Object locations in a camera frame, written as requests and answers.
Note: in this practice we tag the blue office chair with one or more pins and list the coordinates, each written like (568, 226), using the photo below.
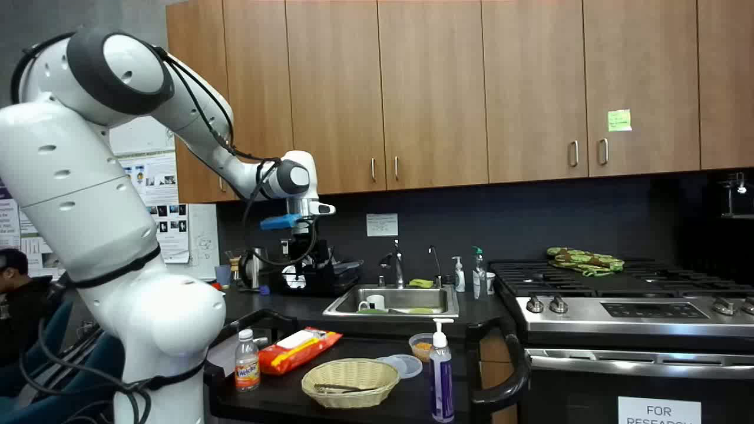
(72, 384)

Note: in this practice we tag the green patterned cloth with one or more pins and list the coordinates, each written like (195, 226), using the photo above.
(584, 262)

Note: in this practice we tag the clear spray bottle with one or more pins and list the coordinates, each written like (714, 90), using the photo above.
(479, 279)

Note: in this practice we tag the white soap dispenser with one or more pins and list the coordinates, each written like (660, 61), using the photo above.
(457, 275)

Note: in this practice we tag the white poster with pictures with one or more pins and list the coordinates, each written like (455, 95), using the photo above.
(167, 203)

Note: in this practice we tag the orange snack package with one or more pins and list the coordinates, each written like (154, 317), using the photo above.
(296, 351)

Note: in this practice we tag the small bowl with food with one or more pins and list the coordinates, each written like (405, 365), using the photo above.
(420, 345)

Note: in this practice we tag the small white container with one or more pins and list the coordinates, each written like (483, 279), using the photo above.
(491, 282)

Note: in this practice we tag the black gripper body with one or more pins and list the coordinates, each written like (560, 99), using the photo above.
(297, 249)

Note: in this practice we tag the dark wall fixture with bulb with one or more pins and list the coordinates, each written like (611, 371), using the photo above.
(737, 192)

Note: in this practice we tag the white stove research sign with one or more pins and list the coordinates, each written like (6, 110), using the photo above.
(660, 411)

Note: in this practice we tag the white printed paper sheet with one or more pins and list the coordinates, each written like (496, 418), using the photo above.
(224, 357)

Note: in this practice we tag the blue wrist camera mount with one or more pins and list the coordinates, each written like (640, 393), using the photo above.
(278, 222)

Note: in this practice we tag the green sticky note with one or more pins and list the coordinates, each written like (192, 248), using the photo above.
(617, 120)

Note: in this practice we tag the seated person dark clothes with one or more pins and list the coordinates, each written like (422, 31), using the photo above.
(25, 313)

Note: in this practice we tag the yellow green sponge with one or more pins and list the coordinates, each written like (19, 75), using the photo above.
(420, 282)

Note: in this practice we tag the stainless steel sink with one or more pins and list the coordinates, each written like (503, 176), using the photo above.
(413, 302)

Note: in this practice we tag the chrome sink faucet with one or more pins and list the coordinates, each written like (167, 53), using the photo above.
(399, 271)

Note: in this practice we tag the white cup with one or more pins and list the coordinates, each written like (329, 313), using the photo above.
(372, 302)

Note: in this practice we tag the woven wicker basket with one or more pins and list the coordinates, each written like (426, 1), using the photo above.
(344, 401)

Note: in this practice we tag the purple pump soap bottle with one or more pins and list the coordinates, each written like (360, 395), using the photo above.
(442, 384)

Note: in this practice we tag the wooden wall cabinets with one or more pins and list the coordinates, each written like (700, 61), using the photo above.
(471, 86)

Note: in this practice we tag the white paper backsplash sign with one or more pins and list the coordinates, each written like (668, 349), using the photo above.
(383, 225)

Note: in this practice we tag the clear plastic lid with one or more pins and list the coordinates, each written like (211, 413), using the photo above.
(404, 365)

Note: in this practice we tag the stainless steel gas stove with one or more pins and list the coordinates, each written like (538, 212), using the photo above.
(627, 313)

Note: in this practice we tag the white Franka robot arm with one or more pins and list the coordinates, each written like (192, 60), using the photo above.
(78, 179)

